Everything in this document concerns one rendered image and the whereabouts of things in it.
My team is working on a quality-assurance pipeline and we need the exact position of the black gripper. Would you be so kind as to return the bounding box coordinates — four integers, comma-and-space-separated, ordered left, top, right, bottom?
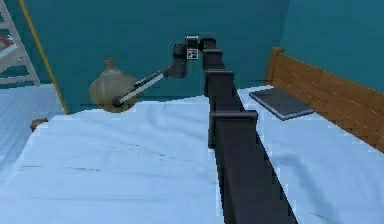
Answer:
111, 43, 189, 108

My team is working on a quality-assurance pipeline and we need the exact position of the tan round vase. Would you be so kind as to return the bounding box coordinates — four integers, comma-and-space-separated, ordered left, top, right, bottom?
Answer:
88, 58, 139, 114

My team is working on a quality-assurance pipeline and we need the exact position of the wooden bed with pale sheet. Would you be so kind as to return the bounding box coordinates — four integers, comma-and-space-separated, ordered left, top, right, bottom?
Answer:
0, 46, 384, 224

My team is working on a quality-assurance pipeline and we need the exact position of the white ladder shelf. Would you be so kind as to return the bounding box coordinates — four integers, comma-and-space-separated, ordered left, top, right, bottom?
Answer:
0, 0, 42, 88

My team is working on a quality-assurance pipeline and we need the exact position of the dark grey laptop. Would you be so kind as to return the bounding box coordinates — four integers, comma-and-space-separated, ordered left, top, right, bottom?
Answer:
248, 87, 316, 122

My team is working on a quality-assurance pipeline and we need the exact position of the yellow door frame strip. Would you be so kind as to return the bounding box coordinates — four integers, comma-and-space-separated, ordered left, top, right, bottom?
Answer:
17, 0, 70, 116

